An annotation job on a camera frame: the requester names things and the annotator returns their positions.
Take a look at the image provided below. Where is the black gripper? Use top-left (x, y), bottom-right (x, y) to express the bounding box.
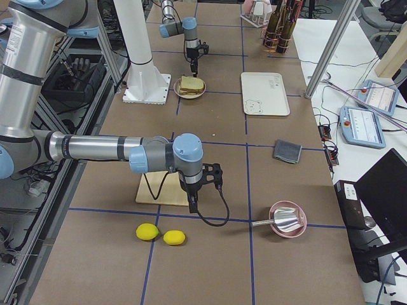
top-left (186, 48), bottom-right (200, 77)
top-left (179, 179), bottom-right (203, 214)

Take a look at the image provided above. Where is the bread slice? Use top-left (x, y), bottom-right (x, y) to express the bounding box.
top-left (176, 88), bottom-right (205, 97)
top-left (179, 76), bottom-right (205, 93)

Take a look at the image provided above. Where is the white round plate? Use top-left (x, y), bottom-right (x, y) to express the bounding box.
top-left (173, 78), bottom-right (207, 100)

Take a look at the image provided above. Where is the white bear tray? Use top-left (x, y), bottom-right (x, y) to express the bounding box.
top-left (240, 72), bottom-right (290, 116)

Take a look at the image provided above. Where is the bread slice on plate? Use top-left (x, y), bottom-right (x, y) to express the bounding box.
top-left (176, 88), bottom-right (205, 97)

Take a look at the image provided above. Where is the wooden cutting board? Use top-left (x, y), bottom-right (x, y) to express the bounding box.
top-left (135, 172), bottom-right (188, 207)

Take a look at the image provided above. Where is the yellow lemon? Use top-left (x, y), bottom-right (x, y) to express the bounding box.
top-left (163, 230), bottom-right (186, 246)
top-left (135, 223), bottom-right (160, 241)

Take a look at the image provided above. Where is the dark green wine bottle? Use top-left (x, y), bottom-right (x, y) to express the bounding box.
top-left (276, 0), bottom-right (295, 53)
top-left (263, 0), bottom-right (285, 48)

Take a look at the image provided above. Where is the metal scoop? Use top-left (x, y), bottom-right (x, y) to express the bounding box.
top-left (251, 207), bottom-right (305, 233)

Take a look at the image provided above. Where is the grey folded cloth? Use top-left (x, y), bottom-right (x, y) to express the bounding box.
top-left (273, 139), bottom-right (302, 164)

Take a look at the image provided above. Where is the pink bowl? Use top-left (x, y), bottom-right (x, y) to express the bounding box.
top-left (269, 201), bottom-right (307, 238)

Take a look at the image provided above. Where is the grabber stick with claw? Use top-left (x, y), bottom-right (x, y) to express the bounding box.
top-left (323, 79), bottom-right (407, 133)

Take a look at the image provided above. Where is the blue teach pendant tablet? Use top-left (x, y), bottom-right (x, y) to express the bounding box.
top-left (340, 106), bottom-right (386, 149)
top-left (358, 79), bottom-right (399, 116)

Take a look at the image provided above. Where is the black desktop computer box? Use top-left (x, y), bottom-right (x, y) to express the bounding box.
top-left (335, 180), bottom-right (396, 285)

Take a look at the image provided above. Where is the black laptop monitor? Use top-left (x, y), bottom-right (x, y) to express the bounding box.
top-left (355, 148), bottom-right (406, 241)

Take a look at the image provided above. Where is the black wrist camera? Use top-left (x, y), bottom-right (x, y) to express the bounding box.
top-left (198, 41), bottom-right (209, 56)
top-left (200, 163), bottom-right (223, 189)

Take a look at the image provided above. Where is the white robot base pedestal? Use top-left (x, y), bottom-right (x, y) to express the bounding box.
top-left (114, 0), bottom-right (171, 105)

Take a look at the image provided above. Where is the white wire cup rack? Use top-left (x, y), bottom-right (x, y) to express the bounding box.
top-left (240, 0), bottom-right (273, 28)

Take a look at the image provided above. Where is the copper wire bottle rack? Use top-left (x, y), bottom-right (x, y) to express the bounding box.
top-left (261, 27), bottom-right (291, 53)

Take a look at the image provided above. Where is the black case under frame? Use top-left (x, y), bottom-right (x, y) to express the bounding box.
top-left (41, 54), bottom-right (106, 103)

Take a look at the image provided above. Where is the aluminium frame post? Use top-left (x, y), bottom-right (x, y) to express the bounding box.
top-left (305, 0), bottom-right (361, 99)

